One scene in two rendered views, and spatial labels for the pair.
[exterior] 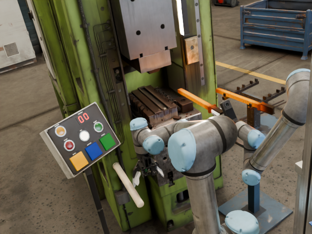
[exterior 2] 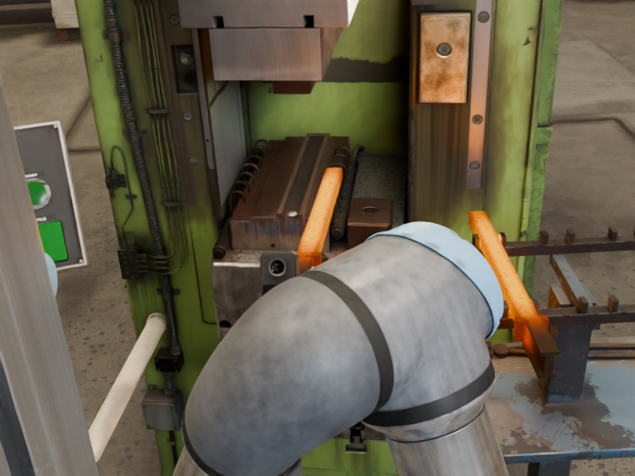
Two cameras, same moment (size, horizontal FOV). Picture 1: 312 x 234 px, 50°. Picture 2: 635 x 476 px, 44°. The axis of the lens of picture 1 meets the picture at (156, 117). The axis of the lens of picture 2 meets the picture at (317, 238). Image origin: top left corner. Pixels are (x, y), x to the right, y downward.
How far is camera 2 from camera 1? 1.09 m
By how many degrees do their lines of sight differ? 26
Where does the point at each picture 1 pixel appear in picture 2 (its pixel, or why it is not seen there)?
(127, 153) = (193, 303)
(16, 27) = not seen: outside the picture
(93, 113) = (36, 151)
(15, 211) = not seen: hidden behind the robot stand
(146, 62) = (232, 50)
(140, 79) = (331, 112)
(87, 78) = (94, 53)
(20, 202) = not seen: hidden behind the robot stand
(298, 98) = (226, 352)
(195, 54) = (454, 76)
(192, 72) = (437, 134)
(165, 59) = (300, 58)
